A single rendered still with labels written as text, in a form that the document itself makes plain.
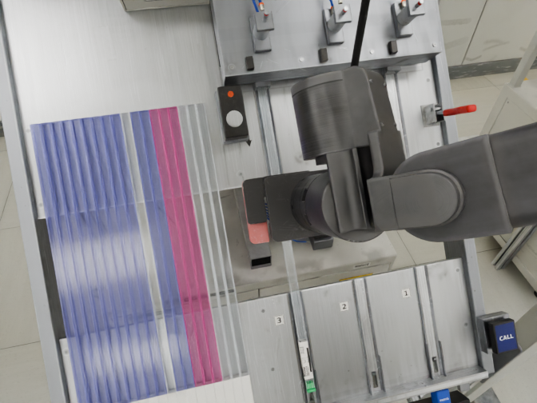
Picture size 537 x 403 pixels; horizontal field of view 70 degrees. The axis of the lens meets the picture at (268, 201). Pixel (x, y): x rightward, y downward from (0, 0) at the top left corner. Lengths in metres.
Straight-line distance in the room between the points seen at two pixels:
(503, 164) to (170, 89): 0.50
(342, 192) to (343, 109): 0.06
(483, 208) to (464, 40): 2.74
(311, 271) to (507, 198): 0.72
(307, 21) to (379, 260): 0.60
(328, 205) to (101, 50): 0.48
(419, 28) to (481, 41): 2.38
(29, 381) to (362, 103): 1.55
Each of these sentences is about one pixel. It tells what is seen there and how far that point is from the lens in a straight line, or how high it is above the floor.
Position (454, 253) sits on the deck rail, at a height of 0.84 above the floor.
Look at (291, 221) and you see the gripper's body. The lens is 0.38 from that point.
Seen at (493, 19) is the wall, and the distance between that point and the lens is 3.03.
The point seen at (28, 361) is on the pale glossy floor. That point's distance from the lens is 1.73.
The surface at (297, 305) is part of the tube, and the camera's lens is 0.64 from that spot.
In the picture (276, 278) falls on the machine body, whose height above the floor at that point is 0.62.
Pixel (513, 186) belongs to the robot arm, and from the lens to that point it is 0.25.
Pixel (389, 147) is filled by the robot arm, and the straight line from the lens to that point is 0.29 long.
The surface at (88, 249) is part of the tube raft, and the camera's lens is 0.63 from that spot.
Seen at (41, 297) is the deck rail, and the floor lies 0.90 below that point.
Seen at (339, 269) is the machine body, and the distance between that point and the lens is 0.96.
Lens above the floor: 1.41
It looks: 48 degrees down
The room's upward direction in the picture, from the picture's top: straight up
